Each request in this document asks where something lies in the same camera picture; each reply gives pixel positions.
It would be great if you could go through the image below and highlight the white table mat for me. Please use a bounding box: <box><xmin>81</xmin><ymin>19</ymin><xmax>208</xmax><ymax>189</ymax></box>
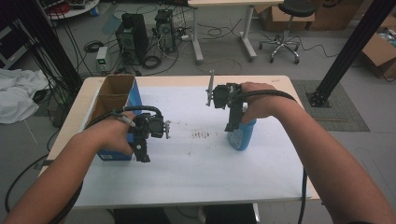
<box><xmin>74</xmin><ymin>85</ymin><xmax>312</xmax><ymax>209</ymax></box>

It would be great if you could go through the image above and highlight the person's left hand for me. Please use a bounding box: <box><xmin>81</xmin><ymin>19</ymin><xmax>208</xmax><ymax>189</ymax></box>
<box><xmin>92</xmin><ymin>111</ymin><xmax>138</xmax><ymax>157</ymax></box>

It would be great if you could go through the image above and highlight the black floor cable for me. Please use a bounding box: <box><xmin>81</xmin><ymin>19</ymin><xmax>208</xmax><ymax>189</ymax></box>
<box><xmin>3</xmin><ymin>153</ymin><xmax>50</xmax><ymax>215</ymax></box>

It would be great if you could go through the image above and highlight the black swivel stool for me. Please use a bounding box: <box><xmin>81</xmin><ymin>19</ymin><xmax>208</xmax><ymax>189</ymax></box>
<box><xmin>259</xmin><ymin>0</ymin><xmax>318</xmax><ymax>65</ymax></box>

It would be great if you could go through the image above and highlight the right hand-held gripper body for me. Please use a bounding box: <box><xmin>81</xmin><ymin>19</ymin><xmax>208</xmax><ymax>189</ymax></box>
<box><xmin>205</xmin><ymin>69</ymin><xmax>245</xmax><ymax>110</ymax></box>

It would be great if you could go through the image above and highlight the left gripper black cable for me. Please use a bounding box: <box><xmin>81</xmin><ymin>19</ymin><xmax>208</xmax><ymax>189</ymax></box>
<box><xmin>49</xmin><ymin>105</ymin><xmax>164</xmax><ymax>224</ymax></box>

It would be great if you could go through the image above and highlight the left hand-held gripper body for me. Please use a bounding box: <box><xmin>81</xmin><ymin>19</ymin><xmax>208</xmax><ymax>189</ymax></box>
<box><xmin>133</xmin><ymin>112</ymin><xmax>172</xmax><ymax>144</ymax></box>

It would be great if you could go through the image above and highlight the low cardboard box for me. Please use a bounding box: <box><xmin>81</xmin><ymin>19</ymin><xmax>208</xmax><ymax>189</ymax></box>
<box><xmin>255</xmin><ymin>4</ymin><xmax>316</xmax><ymax>32</ymax></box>

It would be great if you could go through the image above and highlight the white power supply unit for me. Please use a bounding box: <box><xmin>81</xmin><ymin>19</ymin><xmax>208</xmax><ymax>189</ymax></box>
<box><xmin>95</xmin><ymin>46</ymin><xmax>109</xmax><ymax>75</ymax></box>

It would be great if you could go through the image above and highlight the white cloth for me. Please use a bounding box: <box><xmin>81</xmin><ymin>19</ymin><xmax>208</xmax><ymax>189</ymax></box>
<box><xmin>0</xmin><ymin>68</ymin><xmax>50</xmax><ymax>125</ymax></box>

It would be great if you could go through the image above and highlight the white-legged desk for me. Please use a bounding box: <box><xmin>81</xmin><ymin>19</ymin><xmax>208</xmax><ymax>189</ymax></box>
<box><xmin>187</xmin><ymin>0</ymin><xmax>285</xmax><ymax>65</ymax></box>

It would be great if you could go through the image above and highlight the coiled black cable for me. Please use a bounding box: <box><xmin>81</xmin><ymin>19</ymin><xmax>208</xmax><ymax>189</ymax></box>
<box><xmin>83</xmin><ymin>39</ymin><xmax>106</xmax><ymax>53</ymax></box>

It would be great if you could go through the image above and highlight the black stand with cables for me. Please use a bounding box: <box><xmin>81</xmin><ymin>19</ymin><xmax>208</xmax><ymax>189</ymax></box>
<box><xmin>12</xmin><ymin>0</ymin><xmax>84</xmax><ymax>94</ymax></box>

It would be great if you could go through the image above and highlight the large black computer tower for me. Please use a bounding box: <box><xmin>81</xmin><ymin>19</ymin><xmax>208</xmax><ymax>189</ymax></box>
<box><xmin>115</xmin><ymin>12</ymin><xmax>149</xmax><ymax>66</ymax></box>

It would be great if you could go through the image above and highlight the round white table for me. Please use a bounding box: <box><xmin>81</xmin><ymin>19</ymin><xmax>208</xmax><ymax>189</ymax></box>
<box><xmin>38</xmin><ymin>0</ymin><xmax>101</xmax><ymax>21</ymax></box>

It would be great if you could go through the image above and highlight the small black computer tower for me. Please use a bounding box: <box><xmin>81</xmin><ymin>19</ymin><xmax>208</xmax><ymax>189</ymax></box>
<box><xmin>154</xmin><ymin>8</ymin><xmax>177</xmax><ymax>53</ymax></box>

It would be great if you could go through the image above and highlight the person's leg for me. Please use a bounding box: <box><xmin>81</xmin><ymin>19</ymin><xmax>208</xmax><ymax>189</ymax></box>
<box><xmin>204</xmin><ymin>203</ymin><xmax>259</xmax><ymax>224</ymax></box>
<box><xmin>113</xmin><ymin>206</ymin><xmax>171</xmax><ymax>224</ymax></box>

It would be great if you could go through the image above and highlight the blue bottle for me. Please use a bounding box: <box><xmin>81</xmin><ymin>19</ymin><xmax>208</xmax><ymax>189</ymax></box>
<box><xmin>226</xmin><ymin>119</ymin><xmax>258</xmax><ymax>152</ymax></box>

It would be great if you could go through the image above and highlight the white cable plug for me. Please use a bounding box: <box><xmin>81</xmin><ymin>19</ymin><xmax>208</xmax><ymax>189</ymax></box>
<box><xmin>121</xmin><ymin>115</ymin><xmax>137</xmax><ymax>129</ymax></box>

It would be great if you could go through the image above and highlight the person's right leg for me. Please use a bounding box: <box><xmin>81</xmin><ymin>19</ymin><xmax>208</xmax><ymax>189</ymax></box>
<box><xmin>204</xmin><ymin>203</ymin><xmax>259</xmax><ymax>224</ymax></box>

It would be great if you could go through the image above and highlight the open cardboard box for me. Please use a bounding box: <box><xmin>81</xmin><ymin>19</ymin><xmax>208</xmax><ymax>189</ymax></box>
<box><xmin>358</xmin><ymin>15</ymin><xmax>396</xmax><ymax>80</ymax></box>

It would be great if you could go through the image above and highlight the grey floor mat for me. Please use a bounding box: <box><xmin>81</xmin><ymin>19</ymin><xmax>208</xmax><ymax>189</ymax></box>
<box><xmin>290</xmin><ymin>79</ymin><xmax>371</xmax><ymax>133</ymax></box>

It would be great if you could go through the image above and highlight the blue carton box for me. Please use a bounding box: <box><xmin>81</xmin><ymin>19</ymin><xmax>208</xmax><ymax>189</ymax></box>
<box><xmin>81</xmin><ymin>74</ymin><xmax>144</xmax><ymax>162</ymax></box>

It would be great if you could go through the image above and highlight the person's right hand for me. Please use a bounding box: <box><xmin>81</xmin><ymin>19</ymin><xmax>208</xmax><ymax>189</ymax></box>
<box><xmin>241</xmin><ymin>81</ymin><xmax>297</xmax><ymax>125</ymax></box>

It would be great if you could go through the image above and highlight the tall cardboard box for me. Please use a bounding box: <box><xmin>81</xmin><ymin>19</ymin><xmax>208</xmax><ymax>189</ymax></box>
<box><xmin>306</xmin><ymin>0</ymin><xmax>365</xmax><ymax>32</ymax></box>

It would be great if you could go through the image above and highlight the person's left leg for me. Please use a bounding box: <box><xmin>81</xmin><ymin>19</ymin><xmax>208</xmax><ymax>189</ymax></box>
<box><xmin>113</xmin><ymin>206</ymin><xmax>171</xmax><ymax>224</ymax></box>

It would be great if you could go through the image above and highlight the black metal post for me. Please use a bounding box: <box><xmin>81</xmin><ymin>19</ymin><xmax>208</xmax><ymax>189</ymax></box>
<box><xmin>306</xmin><ymin>0</ymin><xmax>396</xmax><ymax>108</ymax></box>

